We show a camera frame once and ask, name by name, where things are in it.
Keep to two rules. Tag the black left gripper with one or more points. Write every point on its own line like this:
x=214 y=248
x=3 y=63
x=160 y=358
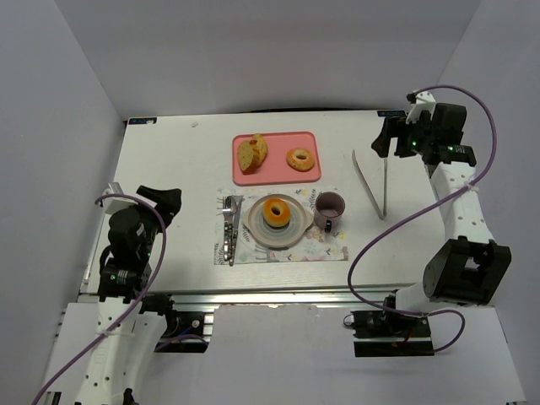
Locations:
x=158 y=202

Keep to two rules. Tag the seeded brown bagel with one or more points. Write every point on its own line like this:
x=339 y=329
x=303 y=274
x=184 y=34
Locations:
x=300 y=159

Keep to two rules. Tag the pink plastic tray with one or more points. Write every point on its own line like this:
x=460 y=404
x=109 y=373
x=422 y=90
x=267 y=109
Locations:
x=275 y=169

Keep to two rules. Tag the silver table knife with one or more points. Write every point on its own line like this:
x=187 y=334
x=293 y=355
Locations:
x=237 y=202

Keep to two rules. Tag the bread loaf slice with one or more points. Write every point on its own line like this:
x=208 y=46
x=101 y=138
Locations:
x=248 y=156
x=260 y=145

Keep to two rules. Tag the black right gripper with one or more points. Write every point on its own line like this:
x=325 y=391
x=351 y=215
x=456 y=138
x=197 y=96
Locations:
x=396 y=136

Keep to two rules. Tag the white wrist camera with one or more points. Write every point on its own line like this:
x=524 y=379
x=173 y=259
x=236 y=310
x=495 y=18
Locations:
x=113 y=199
x=420 y=101

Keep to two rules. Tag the orange glazed bagel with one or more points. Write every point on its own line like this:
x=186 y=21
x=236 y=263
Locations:
x=276 y=212

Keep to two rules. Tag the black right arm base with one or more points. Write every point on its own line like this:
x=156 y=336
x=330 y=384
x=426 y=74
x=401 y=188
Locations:
x=379 y=333

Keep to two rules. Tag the metal serving tongs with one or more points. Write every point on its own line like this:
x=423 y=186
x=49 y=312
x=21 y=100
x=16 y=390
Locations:
x=372 y=172

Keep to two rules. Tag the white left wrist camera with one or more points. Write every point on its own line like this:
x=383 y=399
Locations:
x=113 y=199

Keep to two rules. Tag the beige ceramic plate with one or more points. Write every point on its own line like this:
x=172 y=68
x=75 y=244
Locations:
x=278 y=238

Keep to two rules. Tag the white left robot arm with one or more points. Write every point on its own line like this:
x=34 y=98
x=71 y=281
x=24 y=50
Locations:
x=129 y=321

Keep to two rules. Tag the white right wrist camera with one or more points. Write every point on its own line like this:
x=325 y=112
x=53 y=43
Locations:
x=420 y=101

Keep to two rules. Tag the bread loaf slice front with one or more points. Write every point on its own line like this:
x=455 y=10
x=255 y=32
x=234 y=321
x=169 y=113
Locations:
x=248 y=156

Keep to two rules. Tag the floral cloth placemat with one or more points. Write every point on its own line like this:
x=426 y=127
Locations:
x=315 y=245

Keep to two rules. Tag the purple mug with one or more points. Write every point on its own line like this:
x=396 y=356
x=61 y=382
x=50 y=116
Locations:
x=328 y=210

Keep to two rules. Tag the bread loaf slice back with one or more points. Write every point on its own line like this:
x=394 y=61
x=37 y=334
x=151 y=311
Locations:
x=260 y=145

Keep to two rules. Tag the silver fork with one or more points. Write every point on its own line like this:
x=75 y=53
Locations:
x=228 y=211

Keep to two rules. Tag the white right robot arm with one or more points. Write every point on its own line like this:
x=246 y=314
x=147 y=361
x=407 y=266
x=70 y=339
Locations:
x=470 y=265

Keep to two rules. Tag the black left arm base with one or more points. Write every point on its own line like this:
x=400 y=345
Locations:
x=184 y=331

